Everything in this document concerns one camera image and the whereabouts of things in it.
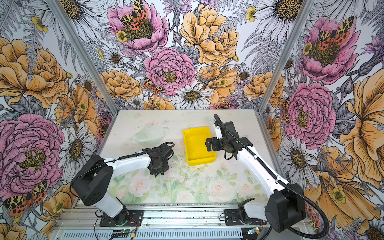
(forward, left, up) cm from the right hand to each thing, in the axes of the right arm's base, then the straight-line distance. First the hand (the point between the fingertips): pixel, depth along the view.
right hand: (214, 146), depth 82 cm
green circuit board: (-35, +45, -16) cm, 60 cm away
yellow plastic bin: (+7, +10, -14) cm, 18 cm away
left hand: (-7, +30, -15) cm, 35 cm away
